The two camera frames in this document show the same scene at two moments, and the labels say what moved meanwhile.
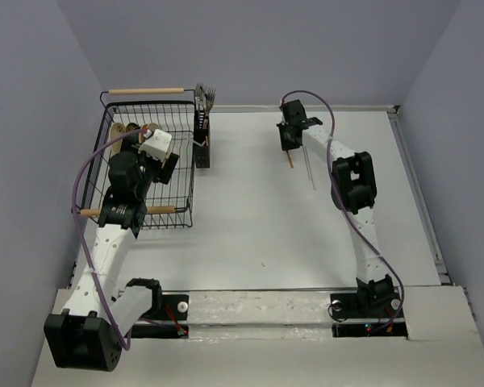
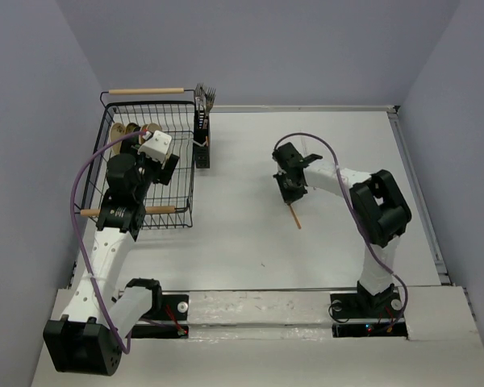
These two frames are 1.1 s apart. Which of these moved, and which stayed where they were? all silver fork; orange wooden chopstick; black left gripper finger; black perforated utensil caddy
Moved: orange wooden chopstick
Stayed: black perforated utensil caddy; all silver fork; black left gripper finger
